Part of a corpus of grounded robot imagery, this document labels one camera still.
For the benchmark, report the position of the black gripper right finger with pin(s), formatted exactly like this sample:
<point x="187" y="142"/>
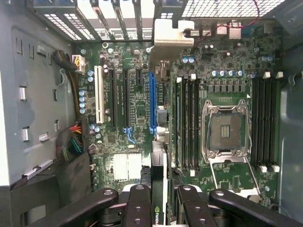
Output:
<point x="194" y="210"/>

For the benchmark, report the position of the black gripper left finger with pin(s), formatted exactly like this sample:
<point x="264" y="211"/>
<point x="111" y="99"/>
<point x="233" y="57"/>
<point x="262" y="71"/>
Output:
<point x="138" y="208"/>

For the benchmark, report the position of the silver chipset heat sink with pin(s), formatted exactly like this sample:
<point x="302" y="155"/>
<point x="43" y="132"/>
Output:
<point x="127" y="166"/>

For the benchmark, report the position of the metal socket cover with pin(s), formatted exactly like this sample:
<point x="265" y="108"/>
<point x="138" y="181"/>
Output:
<point x="225" y="159"/>

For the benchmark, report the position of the black plastic shroud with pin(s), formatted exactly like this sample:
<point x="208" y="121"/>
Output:
<point x="71" y="184"/>

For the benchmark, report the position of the CPU socket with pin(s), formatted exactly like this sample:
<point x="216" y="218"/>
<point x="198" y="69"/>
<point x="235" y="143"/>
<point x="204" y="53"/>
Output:
<point x="225" y="132"/>

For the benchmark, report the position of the black RAM slot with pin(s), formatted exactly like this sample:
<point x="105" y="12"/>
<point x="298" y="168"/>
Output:
<point x="255" y="118"/>
<point x="185" y="118"/>
<point x="276" y="118"/>
<point x="198" y="118"/>
<point x="262" y="118"/>
<point x="191" y="118"/>
<point x="269" y="118"/>

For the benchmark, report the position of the green motherboard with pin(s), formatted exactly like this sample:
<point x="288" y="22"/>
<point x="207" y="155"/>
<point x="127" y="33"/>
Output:
<point x="142" y="113"/>

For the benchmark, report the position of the blue expansion slot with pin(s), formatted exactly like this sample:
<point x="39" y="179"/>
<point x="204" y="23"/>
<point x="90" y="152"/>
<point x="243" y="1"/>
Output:
<point x="153" y="104"/>

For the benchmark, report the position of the long black expansion slot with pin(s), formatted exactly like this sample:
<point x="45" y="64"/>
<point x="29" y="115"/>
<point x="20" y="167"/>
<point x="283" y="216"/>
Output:
<point x="126" y="99"/>
<point x="113" y="99"/>

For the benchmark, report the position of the white PCI slot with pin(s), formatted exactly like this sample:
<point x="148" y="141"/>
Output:
<point x="99" y="94"/>

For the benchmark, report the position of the short black expansion slot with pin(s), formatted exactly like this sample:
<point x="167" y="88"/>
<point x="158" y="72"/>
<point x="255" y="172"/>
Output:
<point x="139" y="78"/>

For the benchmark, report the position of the black open PC case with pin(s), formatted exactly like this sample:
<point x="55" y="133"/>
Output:
<point x="291" y="118"/>

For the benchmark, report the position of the white power connector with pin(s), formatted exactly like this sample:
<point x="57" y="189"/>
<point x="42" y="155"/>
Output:
<point x="80" y="63"/>

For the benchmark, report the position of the silver rear port block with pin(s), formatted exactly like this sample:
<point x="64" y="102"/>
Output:
<point x="234" y="32"/>

